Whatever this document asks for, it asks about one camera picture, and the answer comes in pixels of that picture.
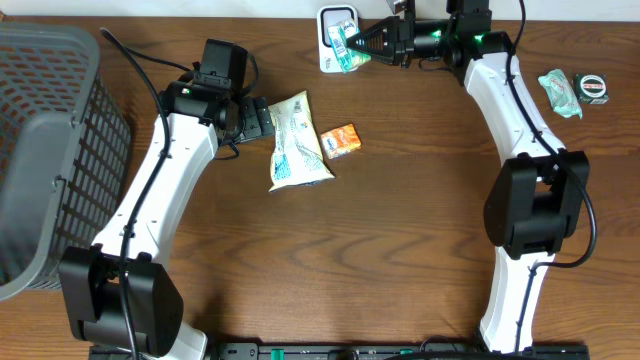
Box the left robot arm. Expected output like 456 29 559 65
59 39 274 359

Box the small dark green box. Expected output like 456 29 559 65
573 74 609 105

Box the green Kleenex tissue pack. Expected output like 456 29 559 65
328 18 371 73

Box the orange Kleenex tissue pack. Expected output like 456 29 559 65
321 124 362 159

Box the white barcode scanner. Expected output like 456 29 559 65
316 4 359 73

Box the large white wet-wipes pack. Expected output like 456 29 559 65
268 91 335 192

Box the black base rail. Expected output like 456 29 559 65
88 340 591 360

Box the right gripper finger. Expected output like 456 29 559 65
347 16 400 45
348 42 400 65

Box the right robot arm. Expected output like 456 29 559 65
345 1 597 358

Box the grey plastic mesh basket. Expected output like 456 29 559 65
1 22 132 300

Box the teal crinkled snack packet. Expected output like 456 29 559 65
538 69 583 118

